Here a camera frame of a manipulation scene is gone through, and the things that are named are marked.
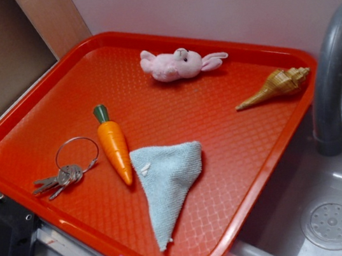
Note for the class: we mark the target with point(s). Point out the light blue cloth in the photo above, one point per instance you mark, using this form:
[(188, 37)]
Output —
[(166, 174)]

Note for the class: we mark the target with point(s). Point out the red plastic tray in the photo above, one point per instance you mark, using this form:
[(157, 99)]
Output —
[(240, 148)]

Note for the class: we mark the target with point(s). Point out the orange toy carrot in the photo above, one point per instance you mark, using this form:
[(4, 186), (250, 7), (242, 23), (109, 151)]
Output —
[(113, 142)]

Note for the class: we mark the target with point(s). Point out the pink plush bunny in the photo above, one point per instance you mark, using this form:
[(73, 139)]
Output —
[(182, 63)]

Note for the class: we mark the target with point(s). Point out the tan spiral seashell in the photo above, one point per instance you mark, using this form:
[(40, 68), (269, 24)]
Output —
[(278, 84)]

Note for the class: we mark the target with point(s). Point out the grey toy faucet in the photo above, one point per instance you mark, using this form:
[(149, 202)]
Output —
[(327, 105)]

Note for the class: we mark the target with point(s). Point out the grey toy sink basin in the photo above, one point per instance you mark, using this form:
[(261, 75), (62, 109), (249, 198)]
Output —
[(299, 212)]

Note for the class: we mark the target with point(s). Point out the brown cardboard panel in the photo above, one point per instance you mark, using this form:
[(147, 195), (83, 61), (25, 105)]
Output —
[(34, 34)]

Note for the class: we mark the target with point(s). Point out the silver keys on ring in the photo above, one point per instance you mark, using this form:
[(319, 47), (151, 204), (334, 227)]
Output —
[(68, 174)]

